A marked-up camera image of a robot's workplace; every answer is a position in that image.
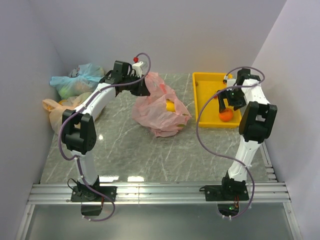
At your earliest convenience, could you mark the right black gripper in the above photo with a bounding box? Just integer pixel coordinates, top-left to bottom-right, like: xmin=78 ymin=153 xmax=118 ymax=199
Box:
xmin=216 ymin=87 xmax=246 ymax=113

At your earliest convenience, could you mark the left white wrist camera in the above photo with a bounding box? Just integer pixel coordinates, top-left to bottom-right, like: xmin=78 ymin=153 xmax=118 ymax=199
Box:
xmin=132 ymin=61 xmax=148 ymax=78

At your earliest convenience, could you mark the pink plastic bag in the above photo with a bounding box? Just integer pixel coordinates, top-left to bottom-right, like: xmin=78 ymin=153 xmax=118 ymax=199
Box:
xmin=131 ymin=72 xmax=192 ymax=138

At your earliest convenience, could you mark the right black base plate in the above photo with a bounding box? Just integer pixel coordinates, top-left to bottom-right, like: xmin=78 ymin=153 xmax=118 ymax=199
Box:
xmin=199 ymin=185 xmax=250 ymax=202

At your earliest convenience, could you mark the orange tied plastic bag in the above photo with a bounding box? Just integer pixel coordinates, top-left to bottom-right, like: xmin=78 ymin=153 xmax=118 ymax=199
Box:
xmin=42 ymin=92 xmax=92 ymax=135

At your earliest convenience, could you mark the aluminium front rail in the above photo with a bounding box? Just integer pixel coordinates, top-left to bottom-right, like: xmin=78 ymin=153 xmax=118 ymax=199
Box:
xmin=27 ymin=182 xmax=291 ymax=205

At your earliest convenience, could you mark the blue tied plastic bag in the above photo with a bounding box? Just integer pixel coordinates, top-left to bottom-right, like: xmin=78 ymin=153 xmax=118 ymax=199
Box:
xmin=49 ymin=63 xmax=105 ymax=99

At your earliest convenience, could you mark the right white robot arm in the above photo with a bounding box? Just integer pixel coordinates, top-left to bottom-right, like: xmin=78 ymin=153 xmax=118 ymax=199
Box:
xmin=217 ymin=67 xmax=278 ymax=200

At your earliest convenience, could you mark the yellow plastic tray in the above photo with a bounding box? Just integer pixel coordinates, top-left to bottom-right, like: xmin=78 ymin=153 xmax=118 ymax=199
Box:
xmin=192 ymin=72 xmax=242 ymax=128

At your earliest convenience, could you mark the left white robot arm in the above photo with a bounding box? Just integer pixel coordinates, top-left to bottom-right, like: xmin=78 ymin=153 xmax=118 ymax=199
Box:
xmin=59 ymin=57 xmax=150 ymax=201

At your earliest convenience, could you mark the yellow fake lemon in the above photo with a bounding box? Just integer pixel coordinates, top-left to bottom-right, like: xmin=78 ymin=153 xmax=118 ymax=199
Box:
xmin=166 ymin=99 xmax=176 ymax=113

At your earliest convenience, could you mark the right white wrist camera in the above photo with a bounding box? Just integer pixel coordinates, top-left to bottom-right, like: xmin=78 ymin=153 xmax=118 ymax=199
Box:
xmin=223 ymin=74 xmax=236 ymax=87

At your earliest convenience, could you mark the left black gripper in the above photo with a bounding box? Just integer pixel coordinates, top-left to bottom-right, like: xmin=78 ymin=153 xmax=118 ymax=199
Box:
xmin=123 ymin=73 xmax=151 ymax=97

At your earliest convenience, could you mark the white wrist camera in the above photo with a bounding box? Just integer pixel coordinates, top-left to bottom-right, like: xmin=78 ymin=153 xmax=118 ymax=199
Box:
xmin=223 ymin=74 xmax=236 ymax=87
xmin=132 ymin=61 xmax=148 ymax=78

